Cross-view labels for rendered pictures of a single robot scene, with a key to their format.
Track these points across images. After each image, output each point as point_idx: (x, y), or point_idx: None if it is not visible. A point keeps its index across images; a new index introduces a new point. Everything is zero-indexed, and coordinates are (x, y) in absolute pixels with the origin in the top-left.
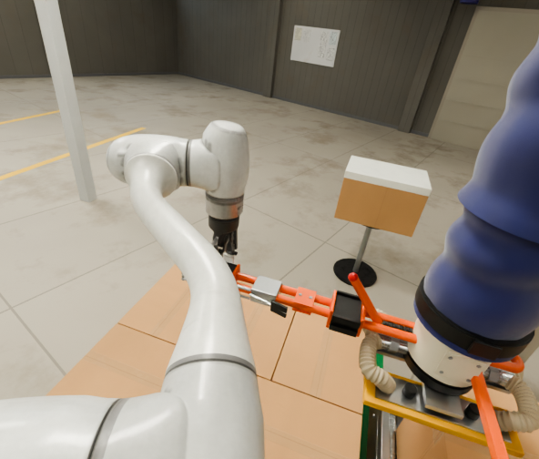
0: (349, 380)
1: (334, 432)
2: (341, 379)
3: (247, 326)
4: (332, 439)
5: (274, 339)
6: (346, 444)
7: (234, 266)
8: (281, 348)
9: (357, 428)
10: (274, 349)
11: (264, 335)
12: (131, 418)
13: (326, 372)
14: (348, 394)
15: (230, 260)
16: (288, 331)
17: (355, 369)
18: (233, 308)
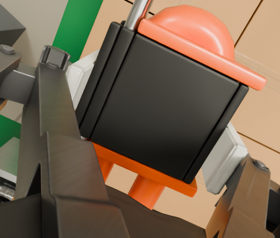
0: (182, 204)
1: (125, 169)
2: (185, 197)
3: None
4: (118, 165)
5: (263, 127)
6: (111, 177)
7: (179, 173)
8: (244, 134)
9: (126, 193)
10: (244, 124)
11: (273, 113)
12: None
13: (196, 182)
14: (164, 197)
15: (208, 168)
16: (274, 149)
17: (196, 216)
18: None
